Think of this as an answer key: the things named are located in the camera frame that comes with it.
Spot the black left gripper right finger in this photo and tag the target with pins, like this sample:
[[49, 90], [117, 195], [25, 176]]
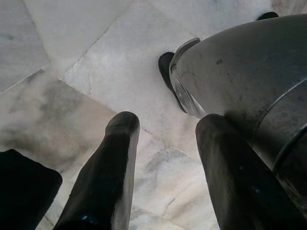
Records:
[[235, 187]]

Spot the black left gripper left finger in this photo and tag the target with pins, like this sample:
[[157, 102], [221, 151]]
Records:
[[103, 187]]

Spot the black folding chair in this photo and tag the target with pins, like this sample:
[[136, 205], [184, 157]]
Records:
[[24, 191]]

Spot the black robot left foot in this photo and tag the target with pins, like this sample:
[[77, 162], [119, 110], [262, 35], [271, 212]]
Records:
[[164, 64]]

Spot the black robot foot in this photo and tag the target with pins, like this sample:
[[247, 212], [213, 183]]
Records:
[[164, 64], [267, 15]]

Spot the black robot right foot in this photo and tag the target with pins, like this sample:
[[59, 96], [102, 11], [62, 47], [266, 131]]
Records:
[[267, 15]]

